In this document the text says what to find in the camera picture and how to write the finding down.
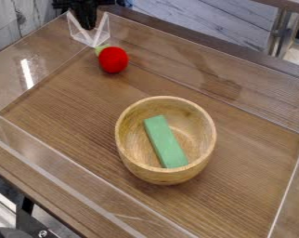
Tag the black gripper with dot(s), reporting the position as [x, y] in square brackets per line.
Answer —
[87, 21]

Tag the red plush strawberry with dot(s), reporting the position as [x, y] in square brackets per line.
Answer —
[113, 58]

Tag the wooden bowl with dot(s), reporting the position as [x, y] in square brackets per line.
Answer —
[192, 127]

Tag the green rectangular block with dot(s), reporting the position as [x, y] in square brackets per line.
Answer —
[164, 143]

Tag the black table leg clamp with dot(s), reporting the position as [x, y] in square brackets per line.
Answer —
[27, 223]

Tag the metal stool frame background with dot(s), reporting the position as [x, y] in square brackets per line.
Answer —
[284, 30]

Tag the clear acrylic tray wall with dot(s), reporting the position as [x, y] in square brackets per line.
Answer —
[44, 161]

